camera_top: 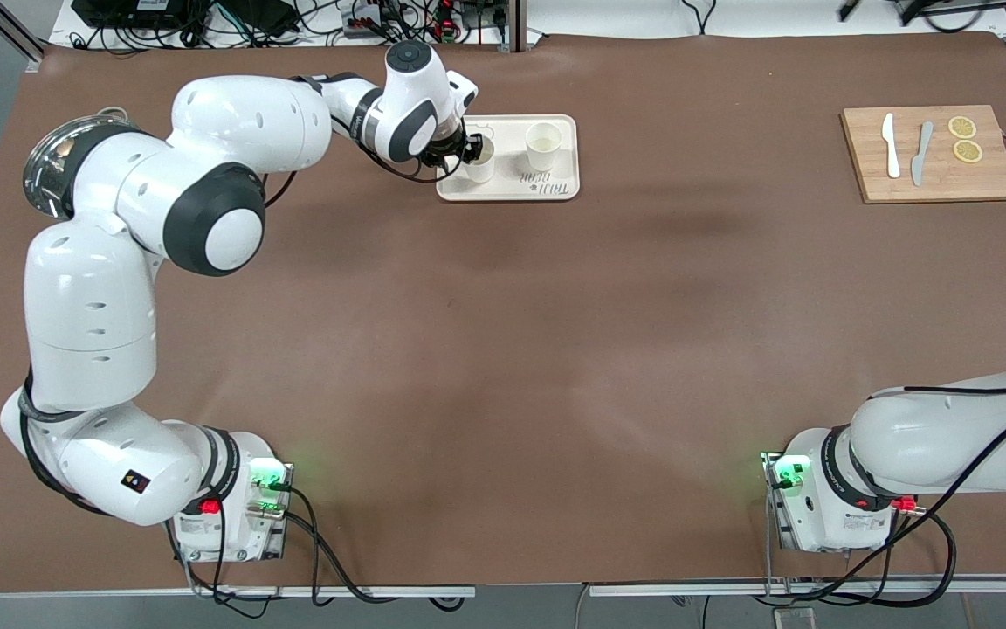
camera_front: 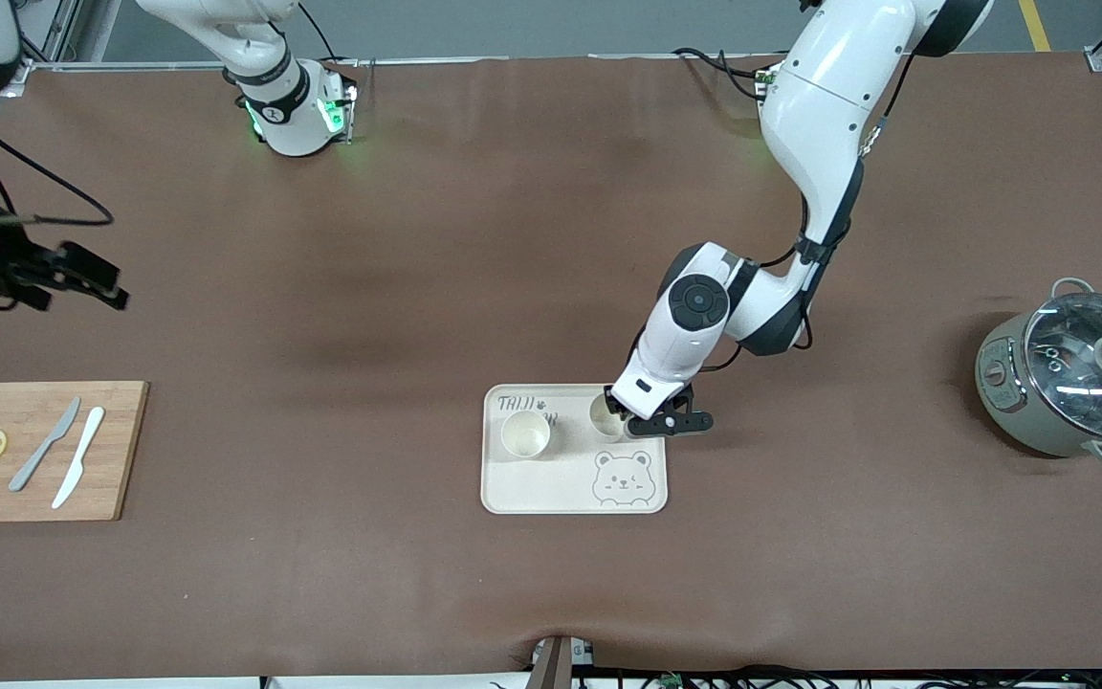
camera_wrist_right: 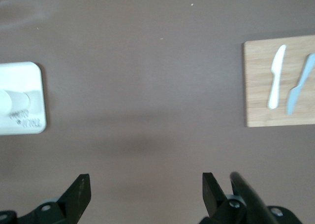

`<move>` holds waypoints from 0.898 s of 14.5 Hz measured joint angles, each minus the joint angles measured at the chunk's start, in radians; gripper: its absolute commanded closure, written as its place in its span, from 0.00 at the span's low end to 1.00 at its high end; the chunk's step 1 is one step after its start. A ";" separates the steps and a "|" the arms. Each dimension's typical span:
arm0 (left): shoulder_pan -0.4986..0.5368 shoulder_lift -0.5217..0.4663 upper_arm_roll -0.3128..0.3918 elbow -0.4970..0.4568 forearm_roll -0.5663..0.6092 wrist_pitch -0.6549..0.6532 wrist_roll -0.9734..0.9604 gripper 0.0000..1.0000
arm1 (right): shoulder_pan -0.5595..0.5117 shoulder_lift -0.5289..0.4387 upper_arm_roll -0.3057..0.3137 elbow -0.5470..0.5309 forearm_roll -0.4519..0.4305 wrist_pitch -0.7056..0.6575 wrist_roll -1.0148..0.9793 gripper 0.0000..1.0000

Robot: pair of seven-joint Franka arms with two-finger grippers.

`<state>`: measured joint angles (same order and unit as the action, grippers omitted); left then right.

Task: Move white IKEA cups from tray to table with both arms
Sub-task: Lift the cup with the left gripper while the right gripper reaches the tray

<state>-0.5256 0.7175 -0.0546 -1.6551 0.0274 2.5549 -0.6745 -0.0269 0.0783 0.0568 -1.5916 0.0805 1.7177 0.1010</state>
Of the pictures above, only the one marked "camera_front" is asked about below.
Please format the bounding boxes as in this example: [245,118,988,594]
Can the black cables at arm base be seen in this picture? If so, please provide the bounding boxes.
[671,46,772,97]

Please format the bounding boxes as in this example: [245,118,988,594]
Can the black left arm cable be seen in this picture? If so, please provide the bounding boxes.
[704,53,915,374]

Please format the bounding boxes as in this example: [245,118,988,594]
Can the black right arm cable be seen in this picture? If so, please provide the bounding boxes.
[0,100,115,227]

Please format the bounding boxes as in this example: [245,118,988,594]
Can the grey-green electric cooking pot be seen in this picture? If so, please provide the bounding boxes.
[975,278,1102,468]

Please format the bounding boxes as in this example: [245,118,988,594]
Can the brown table mat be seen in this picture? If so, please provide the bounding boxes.
[0,53,1102,682]

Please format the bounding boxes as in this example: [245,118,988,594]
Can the brown metal bracket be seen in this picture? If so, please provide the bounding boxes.
[524,633,598,689]

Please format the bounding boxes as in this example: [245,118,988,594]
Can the grey plastic knife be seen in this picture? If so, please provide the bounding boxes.
[8,397,82,493]

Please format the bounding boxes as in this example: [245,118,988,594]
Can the wooden cutting board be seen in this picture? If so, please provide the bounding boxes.
[0,381,150,523]

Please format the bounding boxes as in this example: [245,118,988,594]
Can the cream tray with bear print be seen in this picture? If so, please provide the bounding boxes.
[481,383,669,516]

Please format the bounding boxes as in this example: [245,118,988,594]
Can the glass pot lid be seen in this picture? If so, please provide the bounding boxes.
[1023,292,1102,443]

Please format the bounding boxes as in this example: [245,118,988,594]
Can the white plastic knife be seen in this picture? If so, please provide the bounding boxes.
[52,407,106,510]

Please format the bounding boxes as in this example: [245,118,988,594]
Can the black cable at arm base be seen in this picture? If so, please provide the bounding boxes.
[298,0,342,63]

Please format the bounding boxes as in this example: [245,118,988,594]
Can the white IKEA cup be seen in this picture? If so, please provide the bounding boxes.
[500,410,552,458]
[587,393,636,443]

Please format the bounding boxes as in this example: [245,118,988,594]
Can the aluminium frame with black struts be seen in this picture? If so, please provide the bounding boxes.
[11,0,83,79]

